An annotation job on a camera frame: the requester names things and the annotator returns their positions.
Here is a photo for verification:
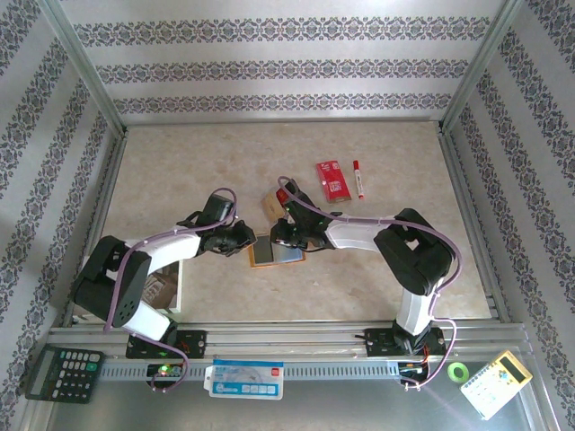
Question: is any orange leather card holder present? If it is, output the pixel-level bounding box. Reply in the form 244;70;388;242
249;231;307;270

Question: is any clear acrylic card stand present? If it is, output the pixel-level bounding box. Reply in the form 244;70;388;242
261;187;291;224

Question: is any gold card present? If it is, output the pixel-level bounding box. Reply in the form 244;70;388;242
262;192;280;221

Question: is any red card box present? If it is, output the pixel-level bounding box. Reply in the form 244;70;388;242
315;160;352;204

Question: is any red whiteboard marker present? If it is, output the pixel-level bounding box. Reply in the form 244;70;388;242
351;159;367;200

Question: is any blue white ruler set package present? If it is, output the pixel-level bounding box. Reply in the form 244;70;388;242
204;357;285;401

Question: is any small circuit board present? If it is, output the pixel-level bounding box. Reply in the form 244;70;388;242
146;363;184;383
397;358;428;379

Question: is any green tape roll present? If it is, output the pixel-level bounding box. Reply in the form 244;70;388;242
447;361;471;384

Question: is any black desk calculator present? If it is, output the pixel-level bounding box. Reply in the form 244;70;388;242
24;344;105;404

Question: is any yellow and white calculator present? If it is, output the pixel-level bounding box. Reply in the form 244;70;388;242
459;349;535;422

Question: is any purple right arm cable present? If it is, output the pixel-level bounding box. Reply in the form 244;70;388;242
277;176;459;391

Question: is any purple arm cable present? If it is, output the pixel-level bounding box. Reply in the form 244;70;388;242
102;187;239;394
277;176;459;391

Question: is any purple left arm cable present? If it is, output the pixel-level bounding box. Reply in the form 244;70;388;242
102;187;239;394

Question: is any aluminium mounting rail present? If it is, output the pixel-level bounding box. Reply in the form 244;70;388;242
47;321;526;360

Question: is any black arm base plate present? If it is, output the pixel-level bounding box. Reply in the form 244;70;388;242
364;326;448;359
125;330;208;360

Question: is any aluminium table end rail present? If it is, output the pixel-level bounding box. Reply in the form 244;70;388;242
123;116;444;127

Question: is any aluminium table side rail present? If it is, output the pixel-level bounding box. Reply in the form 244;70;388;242
438;125;511;324
62;128;129;327

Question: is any slotted grey cable duct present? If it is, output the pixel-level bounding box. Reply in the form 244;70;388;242
98;361;405;383

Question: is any aluminium frame post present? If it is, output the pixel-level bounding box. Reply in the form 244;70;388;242
441;0;532;134
38;0;128;134

